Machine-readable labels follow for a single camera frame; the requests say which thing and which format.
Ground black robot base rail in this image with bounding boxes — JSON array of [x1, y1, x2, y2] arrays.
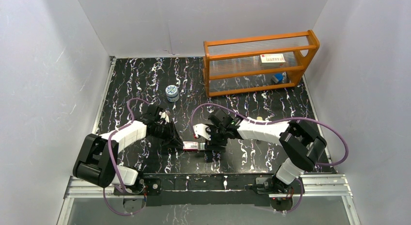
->
[[114, 174, 306, 208]]

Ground blue white round jar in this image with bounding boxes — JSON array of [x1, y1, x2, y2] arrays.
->
[[165, 85, 179, 103]]

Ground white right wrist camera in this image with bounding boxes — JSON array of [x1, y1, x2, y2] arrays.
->
[[193, 124, 211, 141]]

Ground blue grey stapler remover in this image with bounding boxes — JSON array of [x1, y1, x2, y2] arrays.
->
[[271, 73, 286, 84]]

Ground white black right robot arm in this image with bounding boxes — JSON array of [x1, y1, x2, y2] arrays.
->
[[193, 109, 327, 193]]

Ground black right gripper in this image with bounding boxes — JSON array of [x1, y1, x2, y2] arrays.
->
[[205, 123, 228, 153]]

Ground cardboard staple tray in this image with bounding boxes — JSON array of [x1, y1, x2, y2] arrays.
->
[[197, 143, 206, 151]]

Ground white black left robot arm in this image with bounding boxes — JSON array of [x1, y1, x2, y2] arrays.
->
[[73, 105, 183, 194]]

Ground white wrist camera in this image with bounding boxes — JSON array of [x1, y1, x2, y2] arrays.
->
[[160, 111, 170, 123], [193, 124, 211, 141]]

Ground white red box on shelf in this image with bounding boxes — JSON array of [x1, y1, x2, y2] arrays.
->
[[259, 53, 286, 67]]

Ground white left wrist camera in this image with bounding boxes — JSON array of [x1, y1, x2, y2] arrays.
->
[[160, 111, 170, 123]]

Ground red white staple box sleeve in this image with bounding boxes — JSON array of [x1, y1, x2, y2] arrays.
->
[[183, 142, 198, 151]]

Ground orange wooden shelf rack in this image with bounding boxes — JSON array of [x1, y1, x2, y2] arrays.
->
[[203, 30, 320, 97]]

